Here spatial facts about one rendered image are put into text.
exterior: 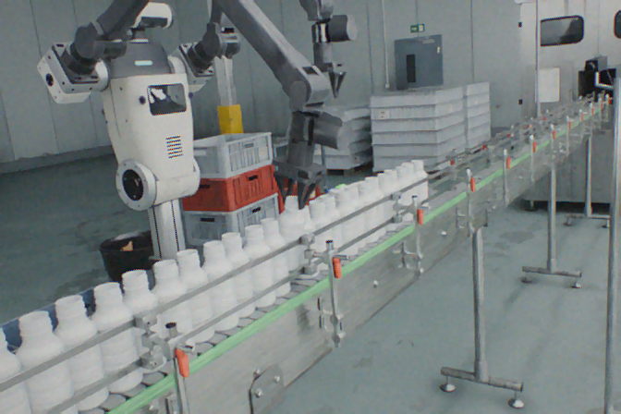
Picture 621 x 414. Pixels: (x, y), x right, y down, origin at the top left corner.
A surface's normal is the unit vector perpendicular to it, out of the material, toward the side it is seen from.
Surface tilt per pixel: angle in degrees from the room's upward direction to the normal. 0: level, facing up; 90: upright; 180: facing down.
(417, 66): 90
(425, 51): 90
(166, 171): 90
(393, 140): 90
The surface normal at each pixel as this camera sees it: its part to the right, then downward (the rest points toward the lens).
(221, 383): 0.84, 0.05
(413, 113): -0.51, 0.24
